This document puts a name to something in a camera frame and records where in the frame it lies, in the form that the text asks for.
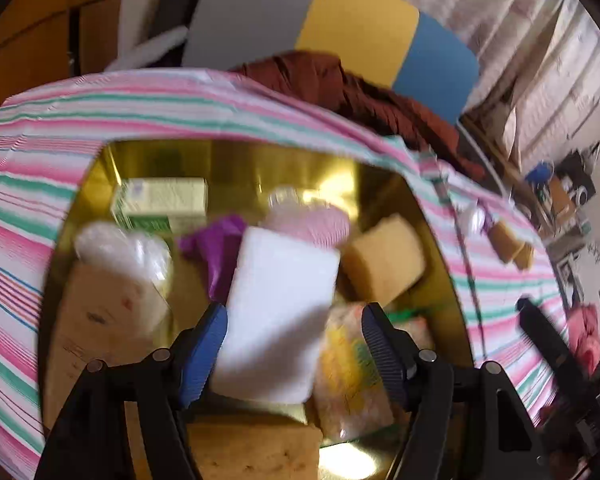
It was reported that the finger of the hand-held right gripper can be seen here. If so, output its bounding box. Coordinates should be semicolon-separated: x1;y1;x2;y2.
516;297;597;411

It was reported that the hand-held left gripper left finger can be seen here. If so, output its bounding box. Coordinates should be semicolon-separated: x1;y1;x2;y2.
32;302;229;480

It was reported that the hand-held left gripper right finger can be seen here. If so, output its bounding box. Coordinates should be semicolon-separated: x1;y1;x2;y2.
361;302;554;480

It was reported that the white foam block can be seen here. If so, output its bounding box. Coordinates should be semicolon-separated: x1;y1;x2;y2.
211;226;342;405

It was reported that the clear plastic bag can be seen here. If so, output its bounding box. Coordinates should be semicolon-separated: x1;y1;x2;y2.
74;221;173;291

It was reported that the gold metal tin tray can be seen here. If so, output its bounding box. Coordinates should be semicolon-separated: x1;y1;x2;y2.
37;140;477;480

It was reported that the pink cloth bundle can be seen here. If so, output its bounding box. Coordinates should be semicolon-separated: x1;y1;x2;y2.
566;305;600;376

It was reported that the colourful printed snack packet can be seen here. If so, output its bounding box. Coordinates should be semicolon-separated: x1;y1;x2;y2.
312;305;436;441

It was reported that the yellow sponge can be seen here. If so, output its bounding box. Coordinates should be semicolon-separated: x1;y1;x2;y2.
341;213;427;306

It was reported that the purple cloth pouch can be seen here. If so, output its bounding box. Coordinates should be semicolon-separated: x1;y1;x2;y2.
178;214;248;301

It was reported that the large brown sponge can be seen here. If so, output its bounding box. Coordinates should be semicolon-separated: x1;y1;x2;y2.
186;412;322;480

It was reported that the tan cardboard box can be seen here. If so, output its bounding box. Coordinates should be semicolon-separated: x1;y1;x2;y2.
45;260;173;428

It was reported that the small clear plastic packet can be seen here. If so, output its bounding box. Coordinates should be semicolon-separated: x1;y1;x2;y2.
457;201;493;238

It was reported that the pink round scrubber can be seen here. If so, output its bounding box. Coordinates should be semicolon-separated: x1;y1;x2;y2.
264;186;352;250

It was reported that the blue container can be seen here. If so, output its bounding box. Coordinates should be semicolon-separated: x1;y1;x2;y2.
525;161;556;188

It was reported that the green and white carton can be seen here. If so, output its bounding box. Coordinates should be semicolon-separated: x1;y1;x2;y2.
111;177;209;235

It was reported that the pink green striped cloth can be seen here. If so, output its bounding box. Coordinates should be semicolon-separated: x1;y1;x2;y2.
0;67;581;478

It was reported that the brown cloth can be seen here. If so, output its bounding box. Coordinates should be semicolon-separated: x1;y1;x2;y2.
230;51;487;182

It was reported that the pale patterned curtain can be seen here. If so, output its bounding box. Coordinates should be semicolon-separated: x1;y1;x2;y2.
350;0;600;171

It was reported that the wooden cabinet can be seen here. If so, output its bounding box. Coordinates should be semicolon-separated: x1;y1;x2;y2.
0;0;131;126

